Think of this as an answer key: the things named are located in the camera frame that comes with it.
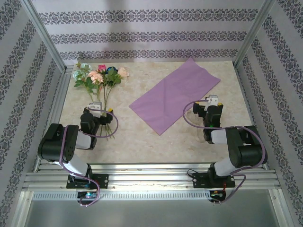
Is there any pale peach fake rose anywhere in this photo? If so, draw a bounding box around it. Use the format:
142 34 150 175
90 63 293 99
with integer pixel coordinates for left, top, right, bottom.
116 67 130 82

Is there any aluminium frame post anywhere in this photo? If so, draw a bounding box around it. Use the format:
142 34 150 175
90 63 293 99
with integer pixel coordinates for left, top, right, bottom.
20 0 68 73
233 0 277 69

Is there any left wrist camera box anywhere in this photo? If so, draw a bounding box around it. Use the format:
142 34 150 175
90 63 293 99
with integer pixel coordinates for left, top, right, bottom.
87 101 104 118

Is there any small controller board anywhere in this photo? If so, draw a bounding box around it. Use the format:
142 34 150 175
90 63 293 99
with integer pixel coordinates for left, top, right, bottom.
210 190 226 199
77 191 98 199

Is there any aluminium side rail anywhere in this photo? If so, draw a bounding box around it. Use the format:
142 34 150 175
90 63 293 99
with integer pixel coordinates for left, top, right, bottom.
34 67 74 172

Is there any white slotted cable duct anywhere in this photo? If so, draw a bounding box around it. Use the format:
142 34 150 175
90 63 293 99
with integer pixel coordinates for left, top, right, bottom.
32 191 212 201

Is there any purple and pink wrapping paper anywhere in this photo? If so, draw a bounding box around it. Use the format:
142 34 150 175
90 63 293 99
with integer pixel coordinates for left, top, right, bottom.
129 58 222 136

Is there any peach fake carnation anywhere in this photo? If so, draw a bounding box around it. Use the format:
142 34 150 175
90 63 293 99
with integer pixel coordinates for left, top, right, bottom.
88 70 116 140

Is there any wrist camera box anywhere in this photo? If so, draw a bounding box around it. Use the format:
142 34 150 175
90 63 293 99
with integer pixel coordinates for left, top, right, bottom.
87 101 104 118
204 95 218 111

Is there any grey metal panel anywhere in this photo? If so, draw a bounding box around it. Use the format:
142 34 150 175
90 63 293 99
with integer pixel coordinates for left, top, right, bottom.
18 190 288 227

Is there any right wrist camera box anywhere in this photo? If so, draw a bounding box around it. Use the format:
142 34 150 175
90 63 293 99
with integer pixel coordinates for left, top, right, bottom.
204 95 218 111

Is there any mint fake flower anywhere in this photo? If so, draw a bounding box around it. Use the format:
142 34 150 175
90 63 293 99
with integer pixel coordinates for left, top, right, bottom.
72 61 100 105

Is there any blue fake rose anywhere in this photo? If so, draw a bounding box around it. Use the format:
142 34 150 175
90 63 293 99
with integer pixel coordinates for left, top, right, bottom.
99 67 122 140

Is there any cream printed ribbon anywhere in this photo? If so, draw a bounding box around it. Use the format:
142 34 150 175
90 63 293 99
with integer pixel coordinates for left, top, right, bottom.
186 110 208 143

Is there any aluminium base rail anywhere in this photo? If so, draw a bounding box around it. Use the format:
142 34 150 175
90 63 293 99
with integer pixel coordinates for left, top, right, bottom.
22 162 281 191

